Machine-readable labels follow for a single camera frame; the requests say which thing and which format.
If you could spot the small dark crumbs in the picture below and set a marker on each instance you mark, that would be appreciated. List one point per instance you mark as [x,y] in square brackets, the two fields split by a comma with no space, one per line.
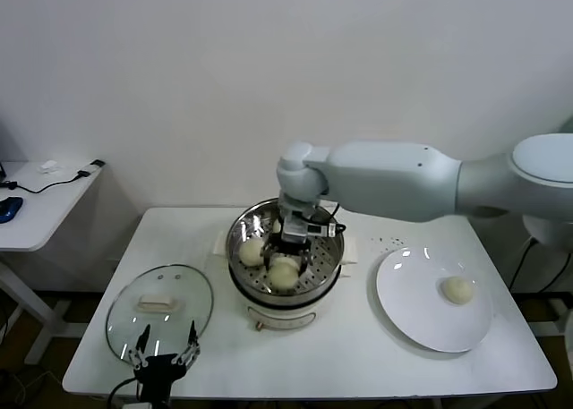
[380,239]

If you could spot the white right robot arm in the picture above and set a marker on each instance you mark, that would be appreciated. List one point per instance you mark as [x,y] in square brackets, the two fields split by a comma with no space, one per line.
[403,181]

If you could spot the blue computer mouse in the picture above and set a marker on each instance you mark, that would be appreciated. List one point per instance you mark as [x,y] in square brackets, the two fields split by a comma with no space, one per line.
[10,207]

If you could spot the round glass pot lid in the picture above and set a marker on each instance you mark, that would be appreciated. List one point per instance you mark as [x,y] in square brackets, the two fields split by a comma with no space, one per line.
[134,292]

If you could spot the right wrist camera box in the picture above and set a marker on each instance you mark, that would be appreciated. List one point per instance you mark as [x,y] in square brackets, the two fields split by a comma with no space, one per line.
[297,230]

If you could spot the white steamed baozi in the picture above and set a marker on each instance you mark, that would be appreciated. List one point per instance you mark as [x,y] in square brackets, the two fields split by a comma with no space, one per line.
[277,226]
[283,278]
[250,252]
[456,290]

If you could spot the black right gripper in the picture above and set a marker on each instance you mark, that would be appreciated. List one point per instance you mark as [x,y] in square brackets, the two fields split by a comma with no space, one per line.
[288,244]

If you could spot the stainless steel steamer basket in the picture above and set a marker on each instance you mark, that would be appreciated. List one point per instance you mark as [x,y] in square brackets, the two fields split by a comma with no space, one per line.
[324,252]

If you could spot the white side table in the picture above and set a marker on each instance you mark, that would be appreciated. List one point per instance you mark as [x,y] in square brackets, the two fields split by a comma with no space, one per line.
[40,203]

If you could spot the large white plate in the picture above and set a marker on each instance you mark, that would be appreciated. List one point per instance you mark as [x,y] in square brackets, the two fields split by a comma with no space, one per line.
[403,301]

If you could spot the crumpled white tissue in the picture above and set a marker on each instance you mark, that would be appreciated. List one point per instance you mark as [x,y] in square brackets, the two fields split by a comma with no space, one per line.
[50,166]

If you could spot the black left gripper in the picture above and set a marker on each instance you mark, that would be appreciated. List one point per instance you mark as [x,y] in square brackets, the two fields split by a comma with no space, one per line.
[159,371]

